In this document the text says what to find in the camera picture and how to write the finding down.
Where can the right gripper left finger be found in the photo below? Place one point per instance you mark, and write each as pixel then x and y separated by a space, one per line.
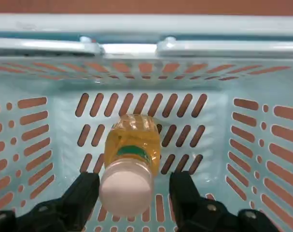
pixel 64 212

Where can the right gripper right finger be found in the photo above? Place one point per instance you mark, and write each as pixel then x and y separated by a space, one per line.
pixel 194 212

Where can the juice bottle white cap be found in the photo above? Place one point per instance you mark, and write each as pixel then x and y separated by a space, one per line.
pixel 127 191

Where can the light blue plastic basket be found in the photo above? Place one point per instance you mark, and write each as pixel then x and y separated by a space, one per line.
pixel 146 24

